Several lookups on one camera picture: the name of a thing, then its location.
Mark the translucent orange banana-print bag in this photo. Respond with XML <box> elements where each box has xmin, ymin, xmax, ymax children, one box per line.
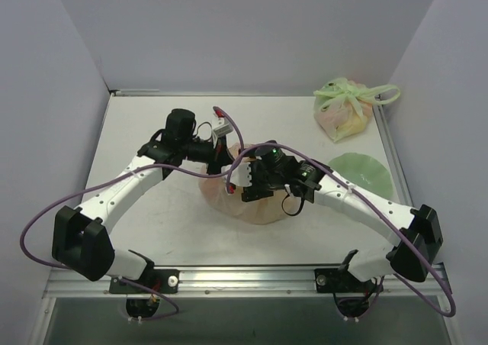
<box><xmin>197</xmin><ymin>143</ymin><xmax>302</xmax><ymax>226</ymax></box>

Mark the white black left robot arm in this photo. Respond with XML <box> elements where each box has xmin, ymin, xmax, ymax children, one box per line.
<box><xmin>52</xmin><ymin>108</ymin><xmax>234</xmax><ymax>292</ymax></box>

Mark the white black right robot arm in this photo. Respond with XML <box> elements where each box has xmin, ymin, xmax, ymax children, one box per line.
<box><xmin>227</xmin><ymin>140</ymin><xmax>443</xmax><ymax>291</ymax></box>

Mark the tied green bag of fruit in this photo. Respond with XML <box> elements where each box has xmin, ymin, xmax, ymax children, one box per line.
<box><xmin>313</xmin><ymin>78</ymin><xmax>401</xmax><ymax>143</ymax></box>

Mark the pale green scalloped plate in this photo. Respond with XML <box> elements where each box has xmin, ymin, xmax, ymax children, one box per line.
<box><xmin>328</xmin><ymin>153</ymin><xmax>393</xmax><ymax>199</ymax></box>

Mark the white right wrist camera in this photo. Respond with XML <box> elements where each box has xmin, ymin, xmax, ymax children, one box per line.
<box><xmin>226</xmin><ymin>162</ymin><xmax>252</xmax><ymax>188</ymax></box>

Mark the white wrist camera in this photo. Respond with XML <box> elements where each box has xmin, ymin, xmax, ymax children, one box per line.
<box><xmin>226</xmin><ymin>162</ymin><xmax>252</xmax><ymax>188</ymax></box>
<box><xmin>210</xmin><ymin>111</ymin><xmax>233</xmax><ymax>140</ymax></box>

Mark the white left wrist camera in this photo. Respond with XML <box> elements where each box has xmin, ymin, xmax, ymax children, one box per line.
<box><xmin>210</xmin><ymin>111</ymin><xmax>233</xmax><ymax>140</ymax></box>

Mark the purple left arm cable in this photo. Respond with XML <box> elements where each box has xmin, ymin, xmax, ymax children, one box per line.
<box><xmin>19</xmin><ymin>105</ymin><xmax>246</xmax><ymax>321</ymax></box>

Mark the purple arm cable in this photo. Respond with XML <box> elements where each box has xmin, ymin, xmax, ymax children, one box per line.
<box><xmin>19</xmin><ymin>105</ymin><xmax>246</xmax><ymax>321</ymax></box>
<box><xmin>224</xmin><ymin>142</ymin><xmax>458</xmax><ymax>318</ymax></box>

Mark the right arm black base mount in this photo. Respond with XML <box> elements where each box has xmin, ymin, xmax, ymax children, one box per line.
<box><xmin>314</xmin><ymin>266</ymin><xmax>377</xmax><ymax>295</ymax></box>

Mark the aluminium table edge rail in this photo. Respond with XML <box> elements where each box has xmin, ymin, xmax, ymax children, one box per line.
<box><xmin>42</xmin><ymin>263</ymin><xmax>453</xmax><ymax>299</ymax></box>

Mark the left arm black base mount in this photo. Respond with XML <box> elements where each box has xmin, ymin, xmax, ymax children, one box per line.
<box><xmin>108</xmin><ymin>268</ymin><xmax>180</xmax><ymax>295</ymax></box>

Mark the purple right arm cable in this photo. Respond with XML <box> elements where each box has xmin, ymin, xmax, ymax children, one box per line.
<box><xmin>224</xmin><ymin>142</ymin><xmax>458</xmax><ymax>318</ymax></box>

